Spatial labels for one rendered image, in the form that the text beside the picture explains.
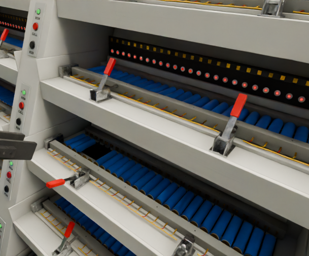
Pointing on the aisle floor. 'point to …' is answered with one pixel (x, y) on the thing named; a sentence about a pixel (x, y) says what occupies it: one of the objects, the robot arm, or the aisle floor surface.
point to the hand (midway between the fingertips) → (6, 145)
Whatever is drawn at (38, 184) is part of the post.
